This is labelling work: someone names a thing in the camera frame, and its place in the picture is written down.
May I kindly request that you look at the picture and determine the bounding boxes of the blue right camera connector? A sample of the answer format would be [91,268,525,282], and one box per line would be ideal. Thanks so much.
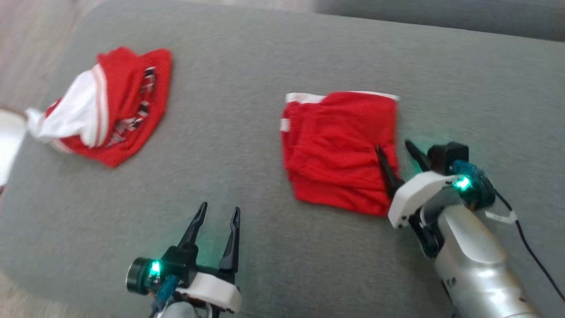
[452,161,496,209]

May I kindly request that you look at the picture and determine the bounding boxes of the blue camera connector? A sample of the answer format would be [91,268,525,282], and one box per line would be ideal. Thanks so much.
[452,161,496,209]
[152,275,181,318]

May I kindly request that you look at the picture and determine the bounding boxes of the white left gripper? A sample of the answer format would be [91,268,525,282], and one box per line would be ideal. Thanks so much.
[161,202,242,314]

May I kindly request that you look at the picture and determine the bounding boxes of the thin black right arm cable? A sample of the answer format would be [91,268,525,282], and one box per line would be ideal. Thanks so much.
[492,190,565,305]

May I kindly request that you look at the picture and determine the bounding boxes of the blue left camera connector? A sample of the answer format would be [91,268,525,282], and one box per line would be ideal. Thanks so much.
[152,275,181,318]

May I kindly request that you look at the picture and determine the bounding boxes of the white cable tag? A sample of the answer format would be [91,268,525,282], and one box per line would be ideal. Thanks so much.
[485,210,518,224]

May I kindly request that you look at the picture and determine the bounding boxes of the white rounded object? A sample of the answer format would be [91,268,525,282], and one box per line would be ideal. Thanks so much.
[0,108,27,186]

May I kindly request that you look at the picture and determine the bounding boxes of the large grey sofa seat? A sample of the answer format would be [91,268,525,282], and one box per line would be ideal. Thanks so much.
[0,0,565,318]

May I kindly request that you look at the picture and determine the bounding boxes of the red jersey with white panel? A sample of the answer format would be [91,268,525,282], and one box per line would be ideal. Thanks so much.
[25,46,173,168]

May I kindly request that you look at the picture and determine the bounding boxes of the grey sofa cushion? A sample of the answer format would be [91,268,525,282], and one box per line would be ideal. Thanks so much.
[313,0,565,42]

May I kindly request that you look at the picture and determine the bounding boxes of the red shorts with white band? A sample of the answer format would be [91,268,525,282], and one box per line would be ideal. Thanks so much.
[280,91,401,218]

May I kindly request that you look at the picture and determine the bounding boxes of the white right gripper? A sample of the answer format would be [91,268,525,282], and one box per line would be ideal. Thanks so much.
[375,140,462,260]

